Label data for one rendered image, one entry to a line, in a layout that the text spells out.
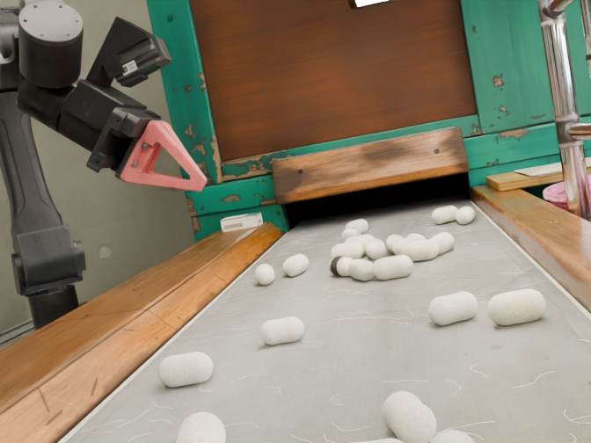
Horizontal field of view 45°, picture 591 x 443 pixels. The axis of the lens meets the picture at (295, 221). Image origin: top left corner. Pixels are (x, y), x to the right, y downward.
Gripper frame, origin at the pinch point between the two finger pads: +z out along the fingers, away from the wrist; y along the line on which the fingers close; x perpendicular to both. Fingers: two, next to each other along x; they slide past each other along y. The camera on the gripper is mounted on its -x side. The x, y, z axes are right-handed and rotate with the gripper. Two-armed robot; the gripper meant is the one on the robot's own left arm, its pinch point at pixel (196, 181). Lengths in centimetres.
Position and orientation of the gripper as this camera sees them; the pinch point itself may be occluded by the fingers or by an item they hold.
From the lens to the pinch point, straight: 72.0
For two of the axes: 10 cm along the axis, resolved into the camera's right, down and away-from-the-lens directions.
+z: 8.6, 5.0, -0.7
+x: -4.9, 8.6, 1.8
